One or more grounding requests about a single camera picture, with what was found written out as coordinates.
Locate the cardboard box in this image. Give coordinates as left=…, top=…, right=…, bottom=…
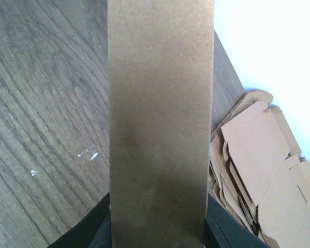
left=107, top=1, right=214, bottom=247

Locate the stack of flat cardboard blanks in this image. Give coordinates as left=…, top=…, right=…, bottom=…
left=210, top=90, right=310, bottom=247

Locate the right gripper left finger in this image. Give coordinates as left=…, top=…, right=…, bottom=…
left=49, top=193, right=110, bottom=247

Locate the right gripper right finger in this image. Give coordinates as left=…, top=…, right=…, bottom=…
left=204, top=195, right=267, bottom=248

